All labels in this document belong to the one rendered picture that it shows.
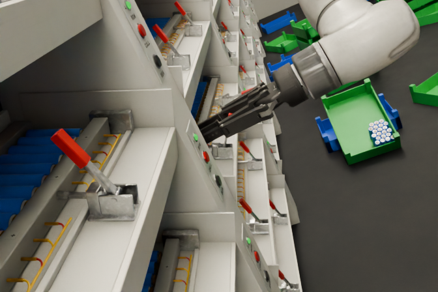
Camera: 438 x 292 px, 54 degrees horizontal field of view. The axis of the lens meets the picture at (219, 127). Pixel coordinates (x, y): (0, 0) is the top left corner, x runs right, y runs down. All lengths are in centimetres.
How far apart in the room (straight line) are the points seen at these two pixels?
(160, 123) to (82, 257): 24
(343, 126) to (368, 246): 60
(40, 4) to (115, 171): 18
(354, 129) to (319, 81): 103
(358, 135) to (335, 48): 103
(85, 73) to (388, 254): 100
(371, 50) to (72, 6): 48
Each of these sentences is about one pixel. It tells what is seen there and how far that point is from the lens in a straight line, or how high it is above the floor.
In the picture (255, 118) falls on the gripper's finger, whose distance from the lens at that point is 74.
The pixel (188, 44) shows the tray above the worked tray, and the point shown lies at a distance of 95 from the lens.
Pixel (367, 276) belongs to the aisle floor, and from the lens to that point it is 127.
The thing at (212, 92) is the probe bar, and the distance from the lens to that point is 111.
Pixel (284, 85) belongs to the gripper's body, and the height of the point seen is 65.
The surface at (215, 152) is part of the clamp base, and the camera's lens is 83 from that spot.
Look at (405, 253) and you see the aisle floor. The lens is 130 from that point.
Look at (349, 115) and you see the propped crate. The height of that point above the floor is 10.
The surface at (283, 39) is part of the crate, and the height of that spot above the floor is 2.
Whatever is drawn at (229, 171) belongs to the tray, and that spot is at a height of 54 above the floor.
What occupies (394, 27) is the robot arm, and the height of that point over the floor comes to 68.
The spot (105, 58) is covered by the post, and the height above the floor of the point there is 85.
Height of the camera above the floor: 91
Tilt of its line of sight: 22 degrees down
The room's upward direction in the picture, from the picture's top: 26 degrees counter-clockwise
